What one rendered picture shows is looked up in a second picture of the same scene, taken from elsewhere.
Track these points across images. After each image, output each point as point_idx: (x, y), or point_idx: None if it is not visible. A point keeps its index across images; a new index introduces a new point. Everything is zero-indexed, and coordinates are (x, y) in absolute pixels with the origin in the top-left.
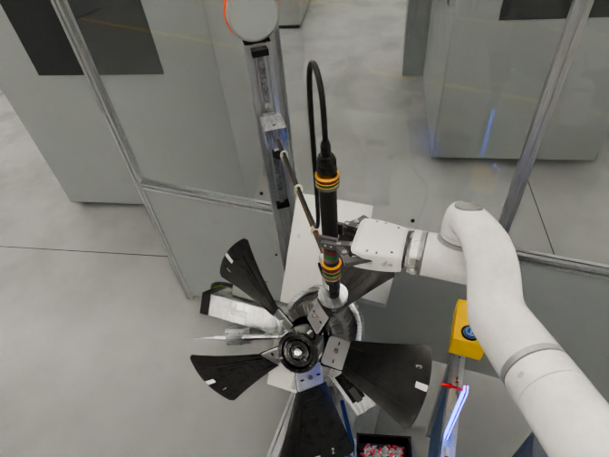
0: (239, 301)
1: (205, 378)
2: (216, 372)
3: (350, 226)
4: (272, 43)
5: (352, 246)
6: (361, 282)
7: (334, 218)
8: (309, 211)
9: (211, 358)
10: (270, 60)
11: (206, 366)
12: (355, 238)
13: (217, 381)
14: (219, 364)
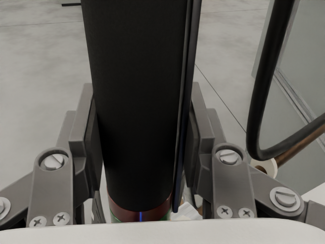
0: (184, 190)
1: (92, 207)
2: (95, 212)
3: (212, 175)
4: None
5: (2, 231)
6: None
7: (103, 11)
8: (302, 133)
9: (98, 196)
10: None
11: (95, 198)
12: (75, 231)
13: (94, 222)
14: (97, 209)
